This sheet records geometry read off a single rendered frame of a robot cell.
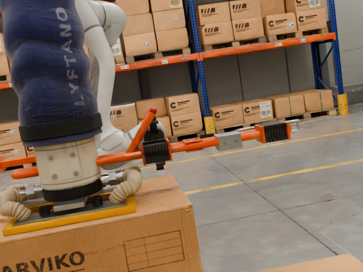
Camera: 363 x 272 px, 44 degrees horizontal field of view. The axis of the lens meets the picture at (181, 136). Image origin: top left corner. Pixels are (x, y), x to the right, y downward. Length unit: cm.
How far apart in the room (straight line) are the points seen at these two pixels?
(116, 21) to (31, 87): 86
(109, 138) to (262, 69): 863
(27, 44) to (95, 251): 55
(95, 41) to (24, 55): 65
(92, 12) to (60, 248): 102
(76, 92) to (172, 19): 737
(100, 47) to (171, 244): 91
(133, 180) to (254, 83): 902
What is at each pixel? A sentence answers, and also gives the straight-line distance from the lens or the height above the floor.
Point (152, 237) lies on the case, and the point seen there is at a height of 88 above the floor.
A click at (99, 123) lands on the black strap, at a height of 118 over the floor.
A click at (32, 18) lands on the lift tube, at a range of 121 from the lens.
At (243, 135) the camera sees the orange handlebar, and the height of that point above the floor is 108.
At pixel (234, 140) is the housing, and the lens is 130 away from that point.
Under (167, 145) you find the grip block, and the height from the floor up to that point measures 109.
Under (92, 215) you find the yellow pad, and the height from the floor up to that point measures 96.
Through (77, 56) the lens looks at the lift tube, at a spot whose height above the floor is 137.
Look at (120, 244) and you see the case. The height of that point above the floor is 88.
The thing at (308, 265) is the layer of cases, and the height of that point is 54.
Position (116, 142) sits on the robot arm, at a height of 106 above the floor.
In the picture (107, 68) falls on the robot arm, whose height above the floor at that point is 134.
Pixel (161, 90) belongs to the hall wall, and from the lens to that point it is 974.
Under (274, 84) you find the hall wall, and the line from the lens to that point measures 1030.
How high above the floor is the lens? 128
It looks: 8 degrees down
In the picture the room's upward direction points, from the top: 9 degrees counter-clockwise
